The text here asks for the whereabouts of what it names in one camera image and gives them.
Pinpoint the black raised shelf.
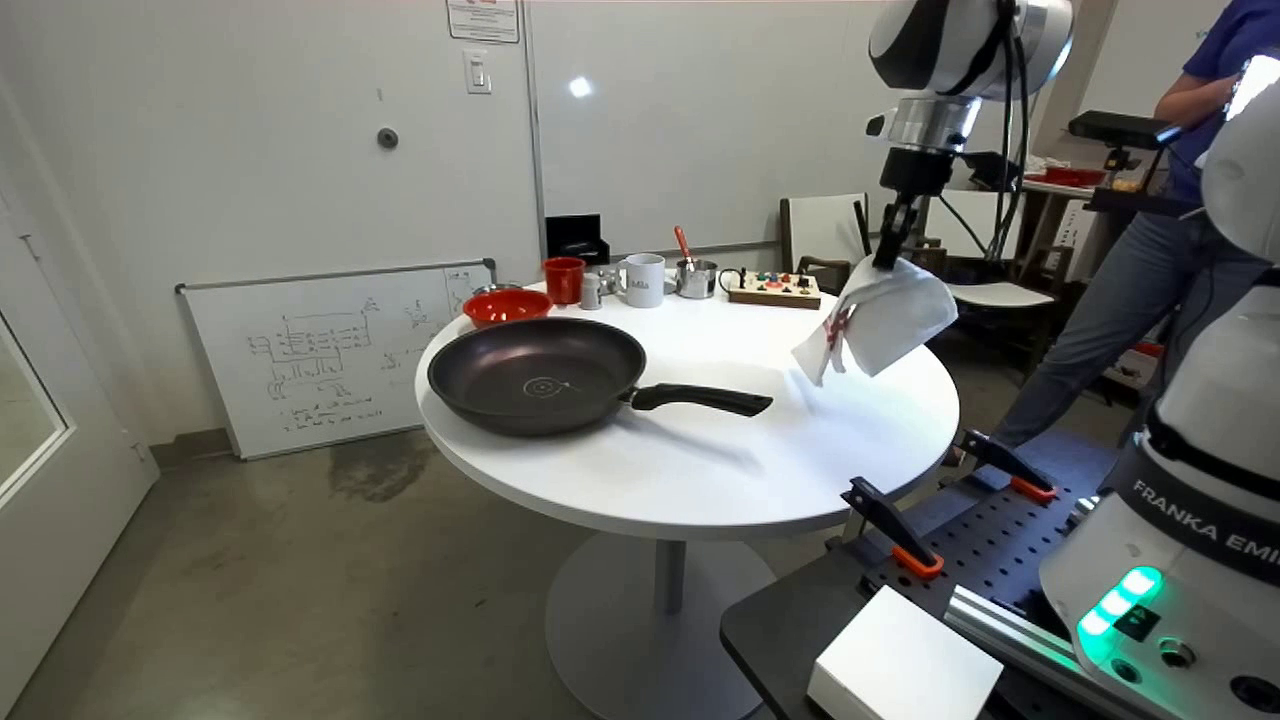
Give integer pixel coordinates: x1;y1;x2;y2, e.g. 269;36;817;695
1064;108;1183;152

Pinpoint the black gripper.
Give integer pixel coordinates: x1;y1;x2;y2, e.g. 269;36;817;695
872;143;957;275

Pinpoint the red bowl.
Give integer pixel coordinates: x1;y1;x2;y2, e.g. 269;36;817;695
462;285;558;332
542;254;588;310

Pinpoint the white striped cloth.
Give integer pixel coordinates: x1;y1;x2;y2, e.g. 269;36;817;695
791;254;964;393

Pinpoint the red tray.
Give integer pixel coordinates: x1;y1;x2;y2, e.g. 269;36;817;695
1038;162;1111;192

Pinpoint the person in blue shirt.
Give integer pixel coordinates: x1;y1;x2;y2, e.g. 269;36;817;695
994;0;1280;451

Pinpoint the white table pedestal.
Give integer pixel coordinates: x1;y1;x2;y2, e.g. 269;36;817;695
542;532;782;720

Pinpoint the steel pot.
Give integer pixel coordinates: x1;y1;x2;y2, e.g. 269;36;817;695
672;255;720;306

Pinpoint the black perforated robot cart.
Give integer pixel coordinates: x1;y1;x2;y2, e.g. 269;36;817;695
715;424;1163;720

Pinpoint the wall sign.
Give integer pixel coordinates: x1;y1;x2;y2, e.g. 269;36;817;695
442;0;525;50

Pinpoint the aluminium rail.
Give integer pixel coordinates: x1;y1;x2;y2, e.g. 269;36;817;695
939;579;1136;720

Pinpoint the black camera cable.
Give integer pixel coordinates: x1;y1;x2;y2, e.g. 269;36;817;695
931;0;1044;265

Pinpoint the small metal cup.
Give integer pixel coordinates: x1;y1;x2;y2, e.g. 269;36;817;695
577;265;620;313

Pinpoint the black frying pan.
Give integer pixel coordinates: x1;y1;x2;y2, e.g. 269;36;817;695
423;316;777;440

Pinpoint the white door with window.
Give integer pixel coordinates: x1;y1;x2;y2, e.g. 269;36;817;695
0;155;159;718

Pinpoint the whiteboard with drawings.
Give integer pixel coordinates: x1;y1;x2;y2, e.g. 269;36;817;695
172;255;501;464

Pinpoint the white side table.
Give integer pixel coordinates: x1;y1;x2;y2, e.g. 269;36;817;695
945;275;1062;316

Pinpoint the black wall file holder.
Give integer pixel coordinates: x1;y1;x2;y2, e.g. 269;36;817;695
542;213;614;270

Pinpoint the white box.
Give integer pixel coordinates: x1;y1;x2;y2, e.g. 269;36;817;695
805;579;1009;720

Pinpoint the white mug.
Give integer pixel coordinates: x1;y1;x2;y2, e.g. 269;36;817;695
614;254;668;313

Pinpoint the person bare forearm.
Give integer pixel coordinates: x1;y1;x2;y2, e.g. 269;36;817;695
1152;67;1251;132

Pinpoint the black clamp orange handle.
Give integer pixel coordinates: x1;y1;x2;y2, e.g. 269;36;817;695
838;474;952;589
957;430;1064;510

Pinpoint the wooden busy board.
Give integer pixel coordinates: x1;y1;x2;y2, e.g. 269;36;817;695
720;270;830;313

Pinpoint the white light switch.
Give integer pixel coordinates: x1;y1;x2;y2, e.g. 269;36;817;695
462;50;501;101

